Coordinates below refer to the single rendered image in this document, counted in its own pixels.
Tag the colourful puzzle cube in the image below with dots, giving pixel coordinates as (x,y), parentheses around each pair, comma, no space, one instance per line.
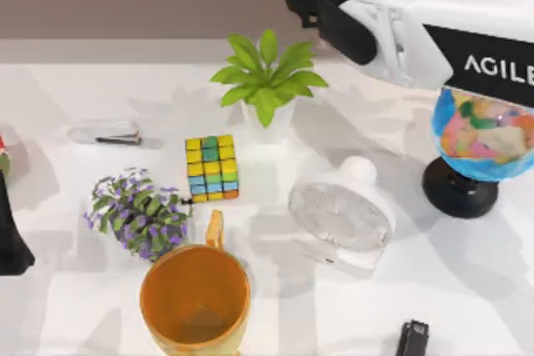
(212,168)

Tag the green plant in white pot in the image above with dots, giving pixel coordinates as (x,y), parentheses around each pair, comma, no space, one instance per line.
(267,81)

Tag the white and clear fan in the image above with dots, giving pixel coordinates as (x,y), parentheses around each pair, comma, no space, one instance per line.
(342,216)

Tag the purple flower plant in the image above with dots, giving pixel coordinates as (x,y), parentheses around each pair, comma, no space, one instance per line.
(139,214)

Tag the orange mug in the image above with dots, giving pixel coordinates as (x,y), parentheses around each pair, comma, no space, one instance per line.
(196,289)

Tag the clear stapler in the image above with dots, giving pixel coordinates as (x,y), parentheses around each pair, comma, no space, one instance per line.
(106,133)

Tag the globe on black stand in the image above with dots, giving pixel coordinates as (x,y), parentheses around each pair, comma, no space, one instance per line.
(480,139)

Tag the black stapler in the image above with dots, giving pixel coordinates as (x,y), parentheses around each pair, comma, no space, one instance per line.
(413,338)

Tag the red and green object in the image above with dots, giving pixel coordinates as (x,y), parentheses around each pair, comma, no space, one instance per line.
(3,156)

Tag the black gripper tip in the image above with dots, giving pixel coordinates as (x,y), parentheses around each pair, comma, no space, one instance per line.
(10,243)

